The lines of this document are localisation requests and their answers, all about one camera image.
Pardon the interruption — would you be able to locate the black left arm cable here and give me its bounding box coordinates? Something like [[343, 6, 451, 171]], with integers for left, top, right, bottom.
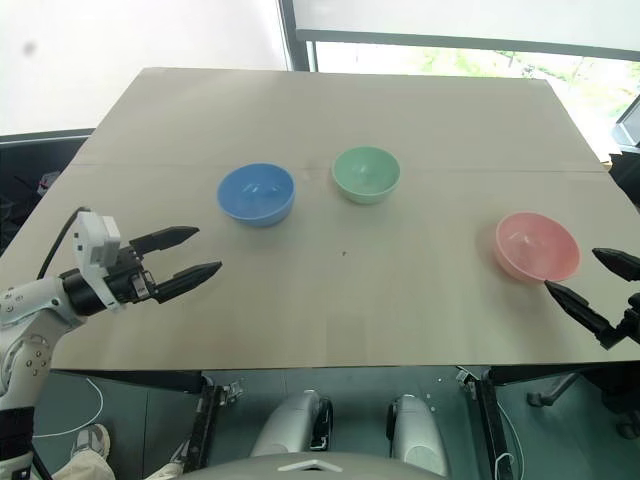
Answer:
[[34, 206, 94, 281]]

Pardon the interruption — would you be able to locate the white floor cable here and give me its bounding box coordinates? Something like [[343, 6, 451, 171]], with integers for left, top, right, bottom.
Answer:
[[492, 399, 517, 480], [33, 375, 105, 437]]

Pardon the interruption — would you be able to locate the black office chair back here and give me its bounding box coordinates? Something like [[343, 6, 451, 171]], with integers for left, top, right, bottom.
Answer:
[[606, 148, 640, 209]]

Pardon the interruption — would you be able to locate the red plastic bowl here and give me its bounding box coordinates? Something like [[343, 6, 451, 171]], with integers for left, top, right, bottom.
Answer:
[[494, 212, 582, 286]]

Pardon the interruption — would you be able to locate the black table leg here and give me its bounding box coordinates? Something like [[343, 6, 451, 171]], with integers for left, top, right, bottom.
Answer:
[[185, 372, 247, 474], [457, 367, 517, 480]]

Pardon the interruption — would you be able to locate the silver robot leg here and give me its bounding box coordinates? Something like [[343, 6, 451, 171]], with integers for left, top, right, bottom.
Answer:
[[248, 389, 335, 459], [387, 394, 450, 477]]

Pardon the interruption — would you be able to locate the computer monitor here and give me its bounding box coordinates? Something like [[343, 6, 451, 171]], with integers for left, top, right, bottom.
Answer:
[[610, 98, 640, 152]]

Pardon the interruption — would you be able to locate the green plastic bowl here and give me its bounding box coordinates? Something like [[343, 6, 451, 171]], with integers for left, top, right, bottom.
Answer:
[[331, 145, 402, 207]]

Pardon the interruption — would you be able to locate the silver left robot leg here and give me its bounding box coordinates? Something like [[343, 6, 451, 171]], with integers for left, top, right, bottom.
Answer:
[[248, 389, 335, 459]]

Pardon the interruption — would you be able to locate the beige trouser leg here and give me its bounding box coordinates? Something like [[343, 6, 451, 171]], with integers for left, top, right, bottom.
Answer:
[[48, 453, 117, 480]]

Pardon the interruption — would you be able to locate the silver right robot leg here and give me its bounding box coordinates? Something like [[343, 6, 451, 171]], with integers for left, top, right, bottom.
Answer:
[[387, 394, 450, 477]]

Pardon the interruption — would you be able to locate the black office chair base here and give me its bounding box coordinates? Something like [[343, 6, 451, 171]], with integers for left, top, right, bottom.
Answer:
[[526, 368, 640, 441]]

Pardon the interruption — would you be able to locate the white sneaker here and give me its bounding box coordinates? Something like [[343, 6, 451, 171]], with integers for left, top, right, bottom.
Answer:
[[71, 423, 112, 465]]

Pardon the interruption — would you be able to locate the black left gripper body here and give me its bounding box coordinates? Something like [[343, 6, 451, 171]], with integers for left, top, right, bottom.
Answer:
[[106, 242, 161, 305]]

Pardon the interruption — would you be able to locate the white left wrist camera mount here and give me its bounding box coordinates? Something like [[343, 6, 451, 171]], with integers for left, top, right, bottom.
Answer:
[[72, 209, 126, 312]]

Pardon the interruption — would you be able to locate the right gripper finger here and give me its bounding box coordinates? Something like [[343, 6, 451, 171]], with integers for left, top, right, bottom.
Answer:
[[591, 246, 640, 284], [544, 280, 615, 347]]

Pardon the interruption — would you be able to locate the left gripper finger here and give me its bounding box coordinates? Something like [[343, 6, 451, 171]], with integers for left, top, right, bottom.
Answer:
[[130, 225, 201, 258], [154, 260, 223, 305]]

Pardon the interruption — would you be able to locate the grey robot torso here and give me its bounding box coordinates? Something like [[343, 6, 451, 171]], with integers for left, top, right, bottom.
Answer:
[[172, 451, 454, 480]]

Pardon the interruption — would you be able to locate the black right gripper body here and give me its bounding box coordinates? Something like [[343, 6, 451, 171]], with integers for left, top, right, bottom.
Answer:
[[609, 291, 640, 350]]

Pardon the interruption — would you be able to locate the dark window railing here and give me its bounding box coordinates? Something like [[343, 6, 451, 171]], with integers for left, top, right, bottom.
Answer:
[[293, 28, 640, 74]]

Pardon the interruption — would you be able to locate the blue plastic bowl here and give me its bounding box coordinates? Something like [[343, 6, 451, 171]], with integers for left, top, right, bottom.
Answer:
[[216, 162, 296, 229]]

